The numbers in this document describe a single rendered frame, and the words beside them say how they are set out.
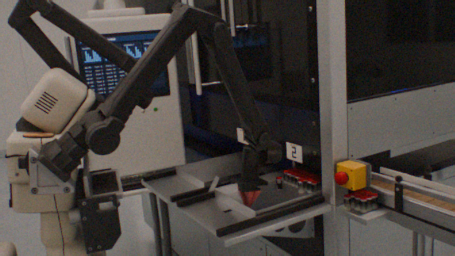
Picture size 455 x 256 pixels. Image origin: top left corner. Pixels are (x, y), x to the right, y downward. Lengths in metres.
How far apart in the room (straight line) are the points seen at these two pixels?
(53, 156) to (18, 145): 0.15
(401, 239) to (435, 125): 0.44
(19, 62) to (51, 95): 5.37
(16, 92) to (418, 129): 5.63
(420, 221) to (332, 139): 0.34
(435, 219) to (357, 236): 0.33
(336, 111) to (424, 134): 0.45
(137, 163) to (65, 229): 0.90
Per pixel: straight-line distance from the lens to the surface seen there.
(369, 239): 1.66
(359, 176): 1.39
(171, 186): 1.75
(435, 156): 2.11
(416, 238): 1.50
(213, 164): 1.95
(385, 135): 1.59
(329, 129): 1.42
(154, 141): 2.18
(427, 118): 1.75
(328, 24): 1.37
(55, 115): 1.24
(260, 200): 1.54
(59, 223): 1.37
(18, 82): 6.61
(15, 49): 6.59
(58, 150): 1.11
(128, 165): 2.19
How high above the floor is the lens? 1.46
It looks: 13 degrees down
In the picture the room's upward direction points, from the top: 4 degrees counter-clockwise
